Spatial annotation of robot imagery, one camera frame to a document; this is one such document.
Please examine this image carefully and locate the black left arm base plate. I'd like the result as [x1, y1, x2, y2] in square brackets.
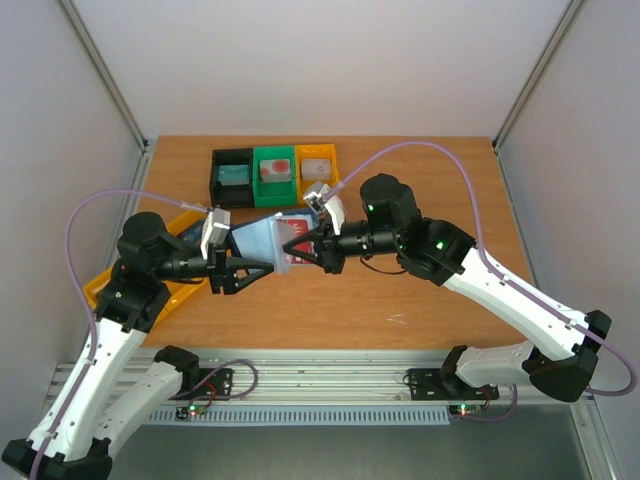
[184, 368, 234, 401]

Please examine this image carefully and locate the small circuit board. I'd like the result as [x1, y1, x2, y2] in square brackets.
[175, 405, 207, 421]
[449, 403, 484, 417]

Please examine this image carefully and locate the right small circuit board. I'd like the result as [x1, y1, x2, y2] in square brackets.
[449, 403, 484, 417]

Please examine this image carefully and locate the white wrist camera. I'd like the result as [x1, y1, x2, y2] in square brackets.
[303, 182, 346, 235]
[200, 208, 231, 260]

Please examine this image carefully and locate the yellow bin with blue cards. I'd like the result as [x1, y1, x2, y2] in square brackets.
[161, 207, 211, 249]

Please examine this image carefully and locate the left small circuit board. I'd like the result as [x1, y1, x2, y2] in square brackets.
[175, 405, 207, 421]

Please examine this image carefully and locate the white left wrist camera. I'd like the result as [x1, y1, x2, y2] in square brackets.
[200, 208, 231, 260]

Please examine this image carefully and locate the green bin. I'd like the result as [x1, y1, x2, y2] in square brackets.
[252, 145, 297, 208]

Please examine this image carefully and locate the blue zip card holder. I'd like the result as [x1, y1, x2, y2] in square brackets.
[231, 211, 318, 274]

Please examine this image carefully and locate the grey white card stack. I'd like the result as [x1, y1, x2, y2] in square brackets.
[301, 158, 331, 182]

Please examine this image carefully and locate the black bin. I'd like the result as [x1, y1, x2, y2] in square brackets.
[209, 148, 254, 208]

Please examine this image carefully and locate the red VIP credit card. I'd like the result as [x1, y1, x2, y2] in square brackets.
[278, 214, 316, 267]

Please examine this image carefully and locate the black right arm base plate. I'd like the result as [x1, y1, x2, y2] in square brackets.
[403, 368, 500, 401]

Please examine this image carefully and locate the red white card stack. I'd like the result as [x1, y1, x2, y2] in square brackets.
[259, 158, 292, 183]

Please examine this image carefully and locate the teal card stack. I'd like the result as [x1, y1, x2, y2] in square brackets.
[216, 164, 250, 187]

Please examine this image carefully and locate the blue card stack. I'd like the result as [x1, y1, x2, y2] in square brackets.
[178, 220, 204, 245]

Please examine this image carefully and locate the yellow bin at table back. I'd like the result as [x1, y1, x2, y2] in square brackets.
[294, 144, 340, 205]

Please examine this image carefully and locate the aluminium rail base frame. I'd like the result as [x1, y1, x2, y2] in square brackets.
[44, 319, 596, 407]

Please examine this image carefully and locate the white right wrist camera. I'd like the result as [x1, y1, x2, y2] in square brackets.
[303, 182, 346, 235]

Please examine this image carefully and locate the yellow bin with red cards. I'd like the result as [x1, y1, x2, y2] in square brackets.
[156, 279, 209, 323]

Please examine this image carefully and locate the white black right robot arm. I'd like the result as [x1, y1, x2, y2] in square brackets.
[283, 174, 611, 403]

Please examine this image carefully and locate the grey slotted cable duct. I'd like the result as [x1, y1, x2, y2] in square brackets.
[144, 405, 449, 428]

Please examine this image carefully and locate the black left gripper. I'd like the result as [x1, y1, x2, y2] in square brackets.
[155, 223, 275, 294]

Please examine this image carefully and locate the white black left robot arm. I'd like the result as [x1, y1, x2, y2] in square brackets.
[2, 209, 274, 479]

